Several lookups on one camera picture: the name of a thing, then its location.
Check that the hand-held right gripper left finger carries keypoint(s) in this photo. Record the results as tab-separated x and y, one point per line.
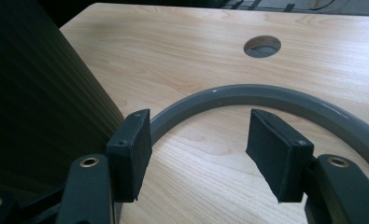
129	155

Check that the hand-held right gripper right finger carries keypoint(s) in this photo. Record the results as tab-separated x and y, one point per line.
278	155

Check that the dark grey trash bin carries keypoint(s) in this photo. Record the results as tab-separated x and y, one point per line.
32	93

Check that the black tape piece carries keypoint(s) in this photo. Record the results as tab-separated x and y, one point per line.
289	7
236	4
254	3

